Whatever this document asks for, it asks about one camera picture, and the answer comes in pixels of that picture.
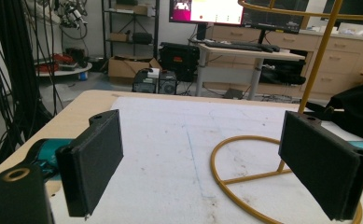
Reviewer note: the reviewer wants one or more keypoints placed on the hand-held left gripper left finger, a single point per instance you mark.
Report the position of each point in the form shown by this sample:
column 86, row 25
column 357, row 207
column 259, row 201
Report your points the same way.
column 89, row 168

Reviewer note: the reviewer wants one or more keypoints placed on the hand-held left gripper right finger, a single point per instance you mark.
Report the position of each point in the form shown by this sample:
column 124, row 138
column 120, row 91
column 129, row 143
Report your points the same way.
column 322, row 161

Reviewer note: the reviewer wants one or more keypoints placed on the black cloth bag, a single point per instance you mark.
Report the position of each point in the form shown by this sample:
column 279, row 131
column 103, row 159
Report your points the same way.
column 356, row 109

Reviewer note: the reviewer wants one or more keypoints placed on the white table mat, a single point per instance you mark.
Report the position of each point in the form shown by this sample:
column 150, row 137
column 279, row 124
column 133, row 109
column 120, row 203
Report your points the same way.
column 170, row 140

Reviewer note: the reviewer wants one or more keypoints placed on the black bag under desk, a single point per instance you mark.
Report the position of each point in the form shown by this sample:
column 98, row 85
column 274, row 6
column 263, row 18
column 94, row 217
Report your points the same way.
column 282, row 73

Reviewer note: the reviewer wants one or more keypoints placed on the round white table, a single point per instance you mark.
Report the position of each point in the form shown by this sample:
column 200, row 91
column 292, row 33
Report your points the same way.
column 67, row 71

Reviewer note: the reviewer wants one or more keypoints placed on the gold metal stand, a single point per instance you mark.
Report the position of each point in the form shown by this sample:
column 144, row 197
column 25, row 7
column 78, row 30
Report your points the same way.
column 318, row 62

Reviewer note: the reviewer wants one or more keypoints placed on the light wooden drawer cabinet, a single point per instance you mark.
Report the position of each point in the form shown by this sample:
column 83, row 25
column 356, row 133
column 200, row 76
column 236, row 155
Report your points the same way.
column 337, row 62

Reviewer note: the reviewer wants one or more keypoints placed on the black computer box white top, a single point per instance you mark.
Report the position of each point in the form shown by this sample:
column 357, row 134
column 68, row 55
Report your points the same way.
column 145, row 82

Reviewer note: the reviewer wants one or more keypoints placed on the large open cardboard box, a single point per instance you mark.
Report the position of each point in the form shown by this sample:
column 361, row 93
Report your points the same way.
column 123, row 70

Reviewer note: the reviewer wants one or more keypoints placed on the small grey floor box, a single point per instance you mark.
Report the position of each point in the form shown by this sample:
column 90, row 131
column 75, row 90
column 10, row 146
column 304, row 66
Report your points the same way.
column 233, row 93

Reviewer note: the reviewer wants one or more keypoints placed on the black computer box with fan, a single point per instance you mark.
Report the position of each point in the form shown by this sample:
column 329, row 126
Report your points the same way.
column 168, row 83

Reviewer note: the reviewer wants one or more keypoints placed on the white desk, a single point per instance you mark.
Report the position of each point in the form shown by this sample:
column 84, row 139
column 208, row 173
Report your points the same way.
column 229, row 73

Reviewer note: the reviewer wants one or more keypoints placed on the small cardboard box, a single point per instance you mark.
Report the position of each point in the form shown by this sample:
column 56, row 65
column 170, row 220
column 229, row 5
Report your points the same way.
column 118, row 37

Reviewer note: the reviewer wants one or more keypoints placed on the black hard case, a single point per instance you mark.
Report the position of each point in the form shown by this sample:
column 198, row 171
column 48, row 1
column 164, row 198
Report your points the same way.
column 179, row 60

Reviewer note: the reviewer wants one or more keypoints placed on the black shelf device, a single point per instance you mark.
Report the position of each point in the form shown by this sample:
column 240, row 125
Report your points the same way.
column 142, row 38

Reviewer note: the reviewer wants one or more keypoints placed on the black keyboard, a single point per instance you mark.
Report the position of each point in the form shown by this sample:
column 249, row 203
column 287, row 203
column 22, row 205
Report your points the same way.
column 238, row 46

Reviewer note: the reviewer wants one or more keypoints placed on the monitor with dark screen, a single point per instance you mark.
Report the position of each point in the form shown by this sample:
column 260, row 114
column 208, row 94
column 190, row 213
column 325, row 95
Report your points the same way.
column 275, row 15

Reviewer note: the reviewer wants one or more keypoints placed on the black metal shelf rack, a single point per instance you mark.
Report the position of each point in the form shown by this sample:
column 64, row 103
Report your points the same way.
column 156, row 28

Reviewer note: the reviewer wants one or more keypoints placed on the monitor with pink screen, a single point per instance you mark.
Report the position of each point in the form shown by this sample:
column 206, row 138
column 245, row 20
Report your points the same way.
column 213, row 9

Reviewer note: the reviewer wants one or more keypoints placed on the dark wall monitor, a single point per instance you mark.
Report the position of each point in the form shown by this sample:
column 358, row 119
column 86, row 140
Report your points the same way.
column 356, row 6

